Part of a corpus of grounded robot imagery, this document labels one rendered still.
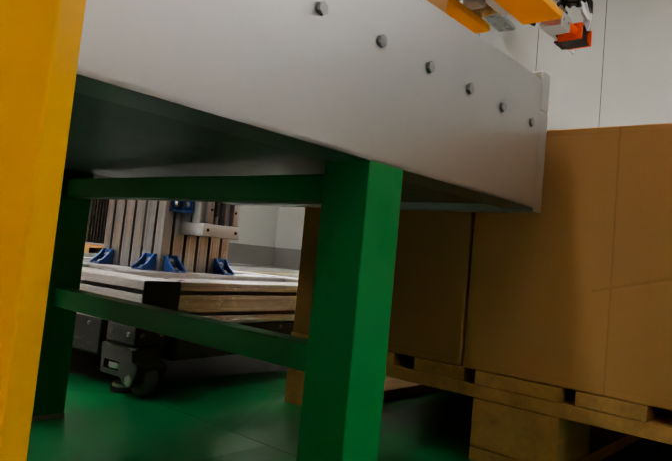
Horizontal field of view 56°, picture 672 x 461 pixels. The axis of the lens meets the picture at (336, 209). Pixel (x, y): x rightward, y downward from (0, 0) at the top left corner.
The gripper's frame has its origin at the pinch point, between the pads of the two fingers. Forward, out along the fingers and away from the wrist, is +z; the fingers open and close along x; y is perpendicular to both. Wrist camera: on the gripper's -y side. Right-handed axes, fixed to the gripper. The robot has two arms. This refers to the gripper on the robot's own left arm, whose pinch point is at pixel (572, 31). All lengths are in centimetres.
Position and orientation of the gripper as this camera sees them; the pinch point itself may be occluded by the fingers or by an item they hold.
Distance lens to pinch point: 214.5
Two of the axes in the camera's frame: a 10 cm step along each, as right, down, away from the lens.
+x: 7.5, 0.2, -6.6
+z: -1.0, 9.9, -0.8
